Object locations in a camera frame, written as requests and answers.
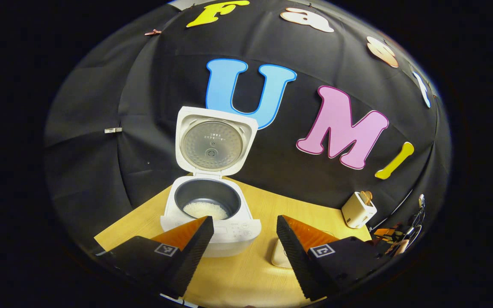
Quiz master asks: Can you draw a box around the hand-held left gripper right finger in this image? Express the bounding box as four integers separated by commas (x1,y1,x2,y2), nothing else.
276,215,395,300

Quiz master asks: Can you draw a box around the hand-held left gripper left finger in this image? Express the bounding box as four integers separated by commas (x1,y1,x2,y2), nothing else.
97,216,215,298

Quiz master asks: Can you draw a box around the white rice cooker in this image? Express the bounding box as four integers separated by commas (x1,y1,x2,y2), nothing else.
160,106,262,258

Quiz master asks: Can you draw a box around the clear plastic container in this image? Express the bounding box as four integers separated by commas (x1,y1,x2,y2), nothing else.
271,231,341,270

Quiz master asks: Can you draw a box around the white toaster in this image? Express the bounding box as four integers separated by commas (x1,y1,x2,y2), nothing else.
342,191,377,229

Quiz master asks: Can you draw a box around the black backdrop cloth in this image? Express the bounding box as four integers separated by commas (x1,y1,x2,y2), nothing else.
43,0,452,257

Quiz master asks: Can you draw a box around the thin power cable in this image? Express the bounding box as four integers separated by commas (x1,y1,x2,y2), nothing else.
368,188,415,231

